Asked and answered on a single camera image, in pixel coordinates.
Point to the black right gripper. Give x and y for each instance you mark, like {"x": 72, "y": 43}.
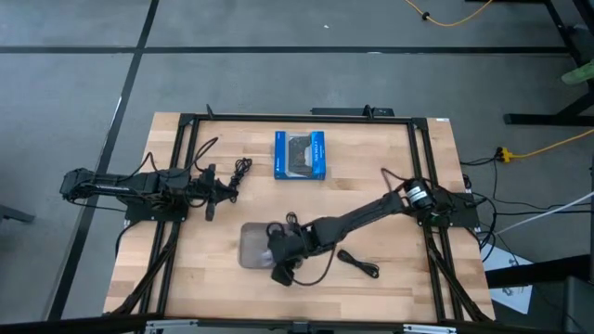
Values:
{"x": 290, "y": 248}

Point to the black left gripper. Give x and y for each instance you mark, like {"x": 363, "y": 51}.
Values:
{"x": 211, "y": 191}

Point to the grey translucent plastic bin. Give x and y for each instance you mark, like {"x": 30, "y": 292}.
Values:
{"x": 253, "y": 246}

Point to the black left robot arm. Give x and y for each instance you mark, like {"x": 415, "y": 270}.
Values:
{"x": 116, "y": 183}

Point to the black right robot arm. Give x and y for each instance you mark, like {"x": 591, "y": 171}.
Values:
{"x": 362, "y": 213}

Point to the blue game controller box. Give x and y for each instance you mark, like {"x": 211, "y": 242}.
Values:
{"x": 280, "y": 158}

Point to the grey floor stand leg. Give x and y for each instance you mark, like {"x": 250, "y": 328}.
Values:
{"x": 14, "y": 213}

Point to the white printed paper sheet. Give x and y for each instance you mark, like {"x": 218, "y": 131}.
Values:
{"x": 515, "y": 297}

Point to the black floor beam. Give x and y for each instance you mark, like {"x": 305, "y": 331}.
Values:
{"x": 533, "y": 273}

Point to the black table stand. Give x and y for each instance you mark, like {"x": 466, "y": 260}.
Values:
{"x": 547, "y": 119}

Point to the person's foot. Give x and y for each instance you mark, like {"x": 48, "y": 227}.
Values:
{"x": 580, "y": 74}

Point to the black aluminium table frame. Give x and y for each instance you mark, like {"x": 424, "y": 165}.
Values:
{"x": 301, "y": 119}

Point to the black mounting bracket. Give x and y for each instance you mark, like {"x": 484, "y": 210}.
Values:
{"x": 343, "y": 111}

